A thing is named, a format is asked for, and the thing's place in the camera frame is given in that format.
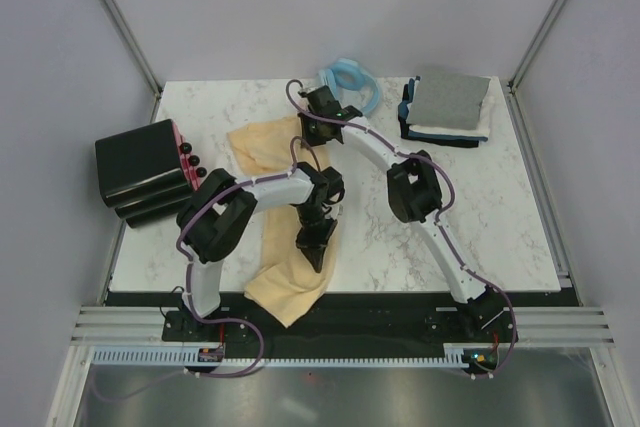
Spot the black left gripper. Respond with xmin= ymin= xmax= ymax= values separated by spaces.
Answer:
xmin=295 ymin=203 xmax=336 ymax=274

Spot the yellow t shirt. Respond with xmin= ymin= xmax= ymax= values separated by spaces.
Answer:
xmin=228 ymin=116 xmax=339 ymax=328

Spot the black pink drawer organizer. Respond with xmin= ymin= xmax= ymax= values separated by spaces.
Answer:
xmin=94 ymin=119 xmax=207 ymax=228

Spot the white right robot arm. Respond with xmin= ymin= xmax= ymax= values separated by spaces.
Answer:
xmin=298 ymin=109 xmax=499 ymax=306

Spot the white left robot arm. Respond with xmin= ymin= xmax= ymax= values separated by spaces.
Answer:
xmin=176 ymin=162 xmax=345 ymax=340

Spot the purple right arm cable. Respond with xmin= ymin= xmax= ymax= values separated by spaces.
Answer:
xmin=284 ymin=78 xmax=519 ymax=381

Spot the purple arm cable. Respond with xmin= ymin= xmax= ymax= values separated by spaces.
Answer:
xmin=284 ymin=78 xmax=519 ymax=381
xmin=92 ymin=136 xmax=316 ymax=403

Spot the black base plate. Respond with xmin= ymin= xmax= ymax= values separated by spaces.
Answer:
xmin=102 ymin=290 xmax=584 ymax=361

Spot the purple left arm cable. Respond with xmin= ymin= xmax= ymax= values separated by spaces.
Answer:
xmin=92 ymin=136 xmax=316 ymax=403

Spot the white slotted cable duct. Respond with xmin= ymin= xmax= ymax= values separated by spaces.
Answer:
xmin=90 ymin=343 xmax=479 ymax=369

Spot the aluminium frame post right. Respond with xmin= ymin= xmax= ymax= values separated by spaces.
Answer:
xmin=504 ymin=0 xmax=601 ymax=93

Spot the aluminium frame post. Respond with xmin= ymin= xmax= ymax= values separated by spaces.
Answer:
xmin=99 ymin=0 xmax=163 ymax=100
xmin=504 ymin=0 xmax=601 ymax=93

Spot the aluminium frame rail front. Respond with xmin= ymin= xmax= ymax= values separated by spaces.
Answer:
xmin=72 ymin=306 xmax=614 ymax=348

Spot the aluminium frame post left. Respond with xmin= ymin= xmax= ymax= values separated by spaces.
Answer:
xmin=99 ymin=0 xmax=163 ymax=100

